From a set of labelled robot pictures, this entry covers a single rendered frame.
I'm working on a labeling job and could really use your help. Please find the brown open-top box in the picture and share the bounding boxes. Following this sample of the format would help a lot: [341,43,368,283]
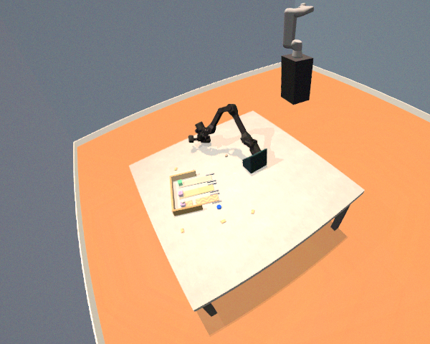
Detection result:
[169,169,203,216]

